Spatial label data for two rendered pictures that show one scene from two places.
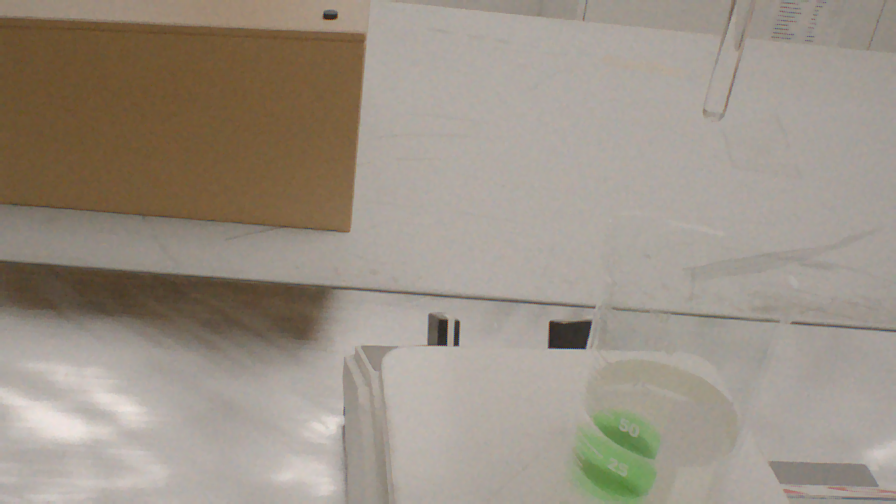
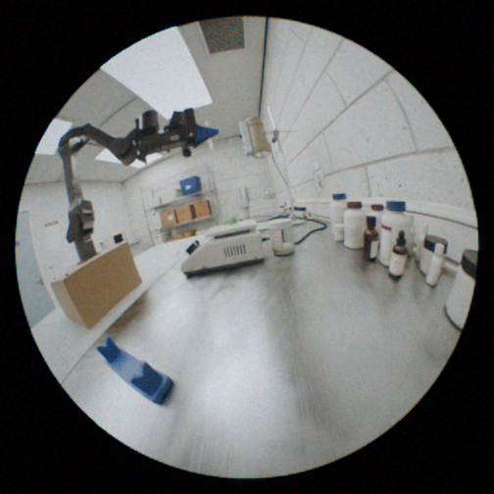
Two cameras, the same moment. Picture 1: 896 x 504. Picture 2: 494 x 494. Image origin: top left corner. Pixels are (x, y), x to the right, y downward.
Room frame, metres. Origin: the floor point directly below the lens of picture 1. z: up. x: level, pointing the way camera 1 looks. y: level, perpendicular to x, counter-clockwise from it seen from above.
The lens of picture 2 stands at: (0.13, 0.31, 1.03)
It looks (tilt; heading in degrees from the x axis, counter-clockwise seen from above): 16 degrees down; 281
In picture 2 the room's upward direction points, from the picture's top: 11 degrees counter-clockwise
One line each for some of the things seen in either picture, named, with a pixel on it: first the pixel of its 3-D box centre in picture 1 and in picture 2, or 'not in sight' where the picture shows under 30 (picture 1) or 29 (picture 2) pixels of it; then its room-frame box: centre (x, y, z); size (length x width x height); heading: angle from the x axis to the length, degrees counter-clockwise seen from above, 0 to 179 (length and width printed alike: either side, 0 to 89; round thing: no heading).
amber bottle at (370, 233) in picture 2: not in sight; (370, 237); (-0.07, 0.06, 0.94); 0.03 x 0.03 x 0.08
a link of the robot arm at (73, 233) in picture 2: not in sight; (80, 227); (0.59, 0.15, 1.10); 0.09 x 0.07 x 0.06; 123
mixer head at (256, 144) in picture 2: not in sight; (253, 138); (0.13, -0.49, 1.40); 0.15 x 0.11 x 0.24; 6
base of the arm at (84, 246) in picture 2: not in sight; (85, 248); (0.59, 0.15, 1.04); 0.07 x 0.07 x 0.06; 13
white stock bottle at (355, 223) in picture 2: not in sight; (355, 223); (-0.08, -0.02, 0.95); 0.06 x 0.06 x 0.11
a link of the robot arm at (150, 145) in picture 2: not in sight; (148, 145); (0.38, 0.02, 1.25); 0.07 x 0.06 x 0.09; 31
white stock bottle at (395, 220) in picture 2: not in sight; (395, 232); (-0.10, 0.10, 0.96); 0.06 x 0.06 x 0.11
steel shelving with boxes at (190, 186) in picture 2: not in sight; (183, 223); (1.69, -2.12, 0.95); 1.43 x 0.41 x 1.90; 6
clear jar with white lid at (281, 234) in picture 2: not in sight; (281, 236); (0.11, -0.05, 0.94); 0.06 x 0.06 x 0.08
